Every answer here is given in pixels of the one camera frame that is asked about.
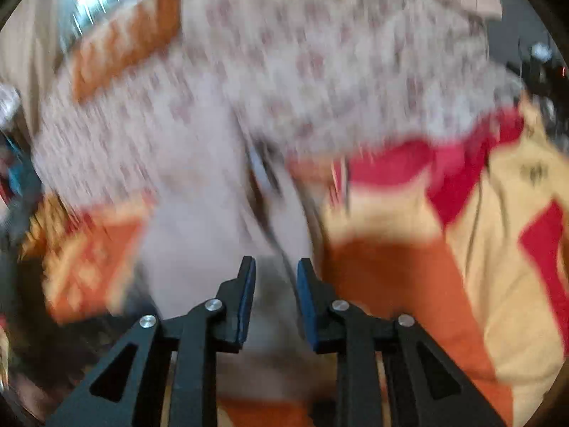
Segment orange checkered pillow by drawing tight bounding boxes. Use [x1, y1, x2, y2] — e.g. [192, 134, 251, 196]
[70, 0, 180, 103]

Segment beige zip jacket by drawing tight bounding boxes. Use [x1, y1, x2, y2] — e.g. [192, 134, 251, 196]
[126, 137, 335, 401]

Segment orange yellow red blanket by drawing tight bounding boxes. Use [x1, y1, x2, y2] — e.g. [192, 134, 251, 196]
[19, 93, 569, 427]

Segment floral white quilt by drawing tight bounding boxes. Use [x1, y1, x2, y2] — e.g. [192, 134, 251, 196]
[33, 0, 520, 205]

